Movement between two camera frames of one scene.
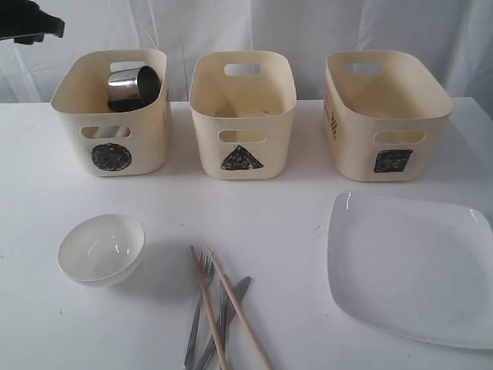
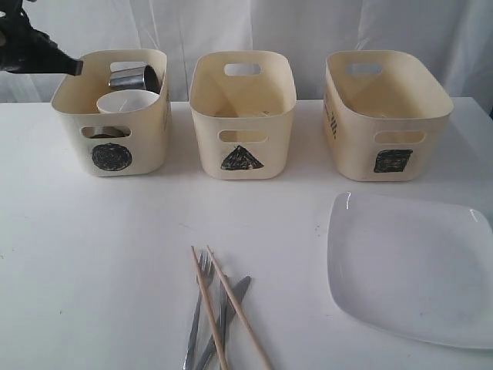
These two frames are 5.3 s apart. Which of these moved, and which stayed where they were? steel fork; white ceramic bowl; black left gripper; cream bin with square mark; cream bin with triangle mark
Moved: black left gripper; white ceramic bowl
Stayed: steel fork; cream bin with triangle mark; cream bin with square mark
